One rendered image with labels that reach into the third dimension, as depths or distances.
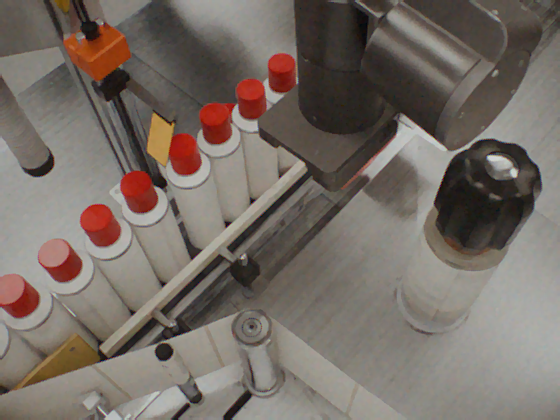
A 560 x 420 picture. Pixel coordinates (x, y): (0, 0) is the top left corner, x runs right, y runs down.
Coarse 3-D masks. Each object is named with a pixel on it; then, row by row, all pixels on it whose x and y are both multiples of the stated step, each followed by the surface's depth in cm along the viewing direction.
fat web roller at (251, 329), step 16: (240, 320) 55; (256, 320) 55; (240, 336) 54; (256, 336) 54; (272, 336) 55; (240, 352) 56; (256, 352) 55; (272, 352) 58; (256, 368) 59; (272, 368) 62; (256, 384) 66; (272, 384) 67
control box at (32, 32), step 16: (0, 0) 38; (16, 0) 38; (32, 0) 38; (48, 0) 39; (64, 0) 41; (0, 16) 39; (16, 16) 39; (32, 16) 39; (48, 16) 40; (64, 16) 41; (0, 32) 40; (16, 32) 40; (32, 32) 40; (48, 32) 41; (64, 32) 42; (0, 48) 41; (16, 48) 41; (32, 48) 42; (48, 48) 42
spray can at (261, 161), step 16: (256, 80) 66; (240, 96) 65; (256, 96) 65; (240, 112) 68; (256, 112) 67; (240, 128) 69; (256, 128) 68; (256, 144) 71; (256, 160) 74; (272, 160) 75; (256, 176) 77; (272, 176) 78; (256, 192) 80
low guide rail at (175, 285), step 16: (288, 176) 80; (272, 192) 79; (256, 208) 78; (240, 224) 77; (224, 240) 76; (208, 256) 75; (192, 272) 74; (176, 288) 73; (160, 304) 72; (128, 320) 71; (144, 320) 72; (112, 336) 70; (128, 336) 71; (112, 352) 70
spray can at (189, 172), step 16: (176, 144) 62; (192, 144) 62; (176, 160) 62; (192, 160) 63; (208, 160) 67; (176, 176) 65; (192, 176) 65; (208, 176) 66; (176, 192) 67; (192, 192) 66; (208, 192) 68; (192, 208) 69; (208, 208) 70; (192, 224) 73; (208, 224) 73; (224, 224) 77; (192, 240) 77; (208, 240) 76
